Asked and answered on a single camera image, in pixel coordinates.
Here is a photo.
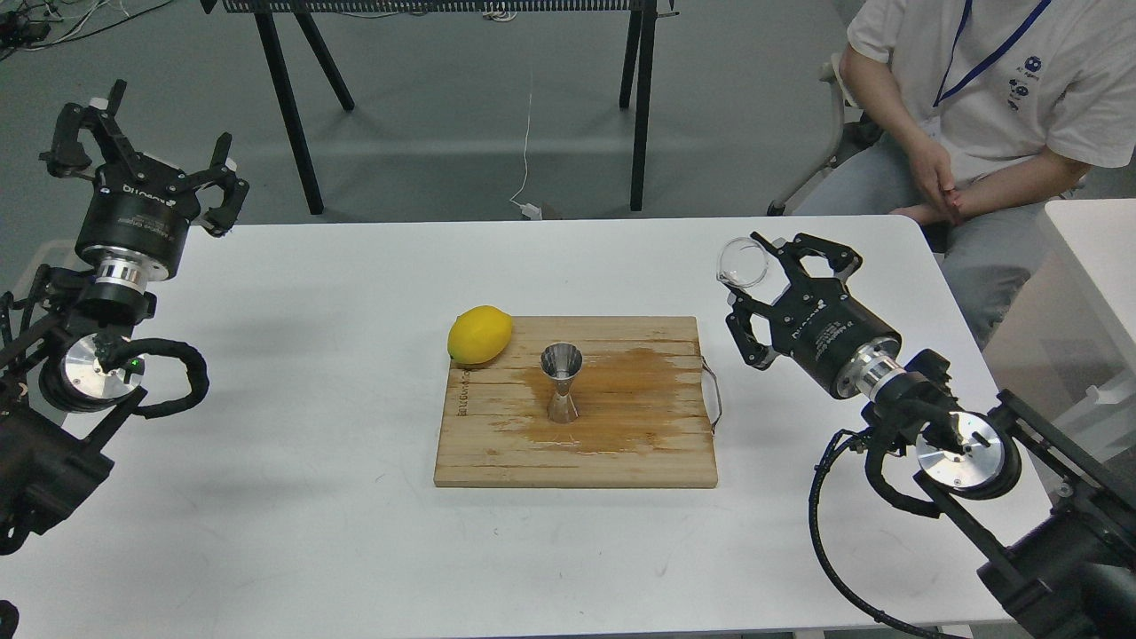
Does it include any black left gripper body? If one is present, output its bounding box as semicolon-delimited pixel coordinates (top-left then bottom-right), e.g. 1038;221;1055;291
75;186;190;279

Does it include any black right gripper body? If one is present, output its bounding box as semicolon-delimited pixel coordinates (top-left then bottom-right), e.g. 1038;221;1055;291
763;280;903;398

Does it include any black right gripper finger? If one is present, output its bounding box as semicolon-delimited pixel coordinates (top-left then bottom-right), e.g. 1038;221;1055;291
750;232;863;298
725;288;791;370

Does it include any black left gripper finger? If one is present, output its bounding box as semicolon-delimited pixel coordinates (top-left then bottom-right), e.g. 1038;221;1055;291
39;80;152;189
162;133;250;238

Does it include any small clear glass cup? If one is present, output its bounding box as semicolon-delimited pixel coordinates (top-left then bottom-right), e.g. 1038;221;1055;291
715;236;769;288

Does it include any steel double jigger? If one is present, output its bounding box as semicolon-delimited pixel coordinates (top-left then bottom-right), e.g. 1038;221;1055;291
540;343;584;423

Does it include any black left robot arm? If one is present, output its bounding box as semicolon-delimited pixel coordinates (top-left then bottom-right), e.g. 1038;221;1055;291
3;80;249;555

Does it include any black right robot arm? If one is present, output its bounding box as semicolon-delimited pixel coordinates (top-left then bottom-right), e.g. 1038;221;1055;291
717;233;1135;638

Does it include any wooden cutting board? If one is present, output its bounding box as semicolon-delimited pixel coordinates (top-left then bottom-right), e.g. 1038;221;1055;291
434;316;718;489

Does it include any white office chair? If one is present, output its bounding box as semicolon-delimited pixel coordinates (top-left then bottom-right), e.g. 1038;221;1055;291
767;51;880;216

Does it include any seated person white shirt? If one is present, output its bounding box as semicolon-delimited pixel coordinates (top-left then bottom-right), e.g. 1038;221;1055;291
797;1;1135;348

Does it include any yellow lemon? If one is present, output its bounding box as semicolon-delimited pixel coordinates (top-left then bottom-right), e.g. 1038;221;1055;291
446;306;513;365

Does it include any white charger cable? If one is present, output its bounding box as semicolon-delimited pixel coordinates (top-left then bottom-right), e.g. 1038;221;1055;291
510;93;544;221

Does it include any black metal frame table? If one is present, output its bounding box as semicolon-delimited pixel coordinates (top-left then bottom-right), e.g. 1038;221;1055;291
202;1;677;216

